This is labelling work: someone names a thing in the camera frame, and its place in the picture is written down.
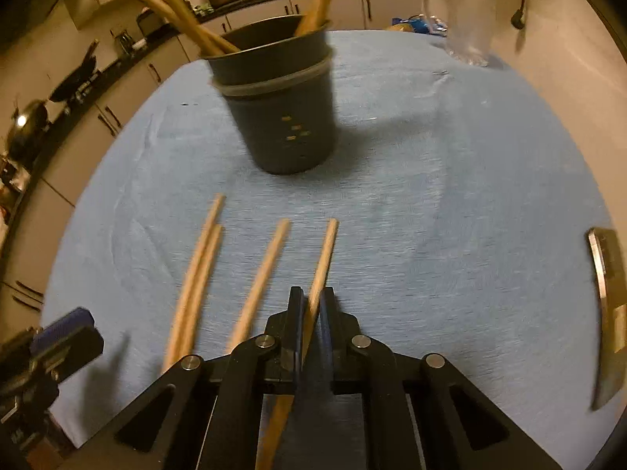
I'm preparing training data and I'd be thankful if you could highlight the clear glass pitcher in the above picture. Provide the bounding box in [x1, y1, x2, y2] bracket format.
[420, 0, 498, 67]

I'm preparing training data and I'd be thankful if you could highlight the black frying pan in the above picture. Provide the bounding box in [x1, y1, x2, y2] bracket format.
[49, 39, 101, 101]

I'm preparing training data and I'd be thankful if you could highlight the bundle of tan chopsticks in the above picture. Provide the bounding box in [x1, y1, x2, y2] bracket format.
[93, 0, 353, 54]

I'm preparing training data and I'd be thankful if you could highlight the black utensil holder cup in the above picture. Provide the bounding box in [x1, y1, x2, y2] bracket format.
[202, 16, 340, 175]

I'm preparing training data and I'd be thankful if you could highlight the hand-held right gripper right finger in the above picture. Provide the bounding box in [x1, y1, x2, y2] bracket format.
[318, 286, 564, 470]

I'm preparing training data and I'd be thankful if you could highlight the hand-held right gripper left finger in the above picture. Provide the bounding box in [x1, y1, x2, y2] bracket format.
[69, 286, 304, 470]

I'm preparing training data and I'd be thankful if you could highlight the steel wok with lid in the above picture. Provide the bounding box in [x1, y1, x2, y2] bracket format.
[5, 99, 50, 162]

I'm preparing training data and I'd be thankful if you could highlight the silver rice cooker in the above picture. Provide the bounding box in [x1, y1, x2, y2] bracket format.
[137, 7, 165, 35]

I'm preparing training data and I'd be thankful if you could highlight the black smartphone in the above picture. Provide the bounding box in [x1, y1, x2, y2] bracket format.
[587, 226, 627, 412]

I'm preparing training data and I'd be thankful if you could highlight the wooden chopstick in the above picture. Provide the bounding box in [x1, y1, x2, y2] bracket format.
[255, 218, 340, 470]
[176, 225, 224, 360]
[161, 194, 227, 373]
[225, 219, 292, 354]

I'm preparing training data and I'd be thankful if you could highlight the blue table cloth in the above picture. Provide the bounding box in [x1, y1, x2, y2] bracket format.
[39, 29, 618, 470]

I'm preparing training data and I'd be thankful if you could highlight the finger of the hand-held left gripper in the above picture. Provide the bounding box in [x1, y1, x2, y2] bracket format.
[46, 324, 105, 385]
[30, 307, 95, 351]

